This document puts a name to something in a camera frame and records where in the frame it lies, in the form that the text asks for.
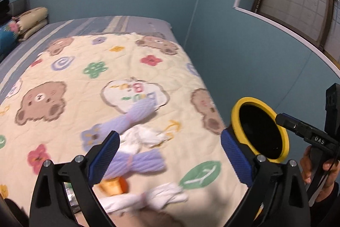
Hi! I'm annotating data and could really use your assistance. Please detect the silver foil wrapper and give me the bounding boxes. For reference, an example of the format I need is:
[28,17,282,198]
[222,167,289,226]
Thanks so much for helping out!
[64,182,80,214]

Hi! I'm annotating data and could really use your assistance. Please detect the beige bear-print folded quilt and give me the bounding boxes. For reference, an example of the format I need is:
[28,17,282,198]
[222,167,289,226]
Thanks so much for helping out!
[13,6,50,43]

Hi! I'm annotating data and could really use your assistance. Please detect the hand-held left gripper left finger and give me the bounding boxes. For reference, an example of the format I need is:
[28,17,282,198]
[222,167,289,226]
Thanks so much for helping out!
[29,130,121,227]

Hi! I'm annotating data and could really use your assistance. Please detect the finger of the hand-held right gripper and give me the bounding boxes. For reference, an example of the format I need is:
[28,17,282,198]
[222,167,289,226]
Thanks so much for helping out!
[275,113,312,138]

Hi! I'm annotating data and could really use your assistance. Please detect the orange peel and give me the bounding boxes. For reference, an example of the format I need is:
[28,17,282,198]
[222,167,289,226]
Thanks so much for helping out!
[99,177,128,196]

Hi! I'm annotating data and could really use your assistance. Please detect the black folded clothes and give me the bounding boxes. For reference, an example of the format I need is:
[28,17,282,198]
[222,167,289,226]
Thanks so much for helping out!
[0,0,10,25]

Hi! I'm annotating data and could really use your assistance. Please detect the yellow-rimmed black trash bin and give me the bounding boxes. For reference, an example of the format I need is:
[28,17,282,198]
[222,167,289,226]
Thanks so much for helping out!
[231,97,290,220]

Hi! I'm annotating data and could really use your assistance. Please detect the person's right hand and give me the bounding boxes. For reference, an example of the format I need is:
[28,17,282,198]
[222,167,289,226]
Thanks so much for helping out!
[300,146,338,202]

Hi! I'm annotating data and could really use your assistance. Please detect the lavender foam fruit net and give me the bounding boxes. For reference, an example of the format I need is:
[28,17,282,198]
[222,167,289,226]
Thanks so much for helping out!
[117,98,158,137]
[102,149,167,181]

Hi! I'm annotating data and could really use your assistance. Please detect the grey padded bed headboard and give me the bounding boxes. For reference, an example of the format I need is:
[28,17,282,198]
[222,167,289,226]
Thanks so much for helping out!
[8,0,30,20]

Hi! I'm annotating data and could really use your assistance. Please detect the blue floral folded quilt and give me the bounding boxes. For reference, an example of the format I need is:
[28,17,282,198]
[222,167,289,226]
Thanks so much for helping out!
[0,20,21,63]

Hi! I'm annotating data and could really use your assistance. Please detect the white plastic bag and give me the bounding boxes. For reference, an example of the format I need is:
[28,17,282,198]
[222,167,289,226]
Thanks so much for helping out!
[102,183,188,217]

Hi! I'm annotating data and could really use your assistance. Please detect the white foam fruit net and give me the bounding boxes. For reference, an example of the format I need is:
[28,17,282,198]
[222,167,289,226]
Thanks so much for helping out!
[119,126,174,153]

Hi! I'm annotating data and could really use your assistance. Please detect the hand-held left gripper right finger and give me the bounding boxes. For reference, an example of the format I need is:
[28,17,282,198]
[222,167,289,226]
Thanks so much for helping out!
[220,129,311,227]

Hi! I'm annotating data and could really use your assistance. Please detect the person's right forearm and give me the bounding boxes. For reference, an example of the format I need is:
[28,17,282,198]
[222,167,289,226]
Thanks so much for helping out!
[309,182,340,227]

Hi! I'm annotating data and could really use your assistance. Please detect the cream bear-print blanket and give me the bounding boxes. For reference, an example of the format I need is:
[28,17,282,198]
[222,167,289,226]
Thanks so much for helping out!
[0,31,250,227]

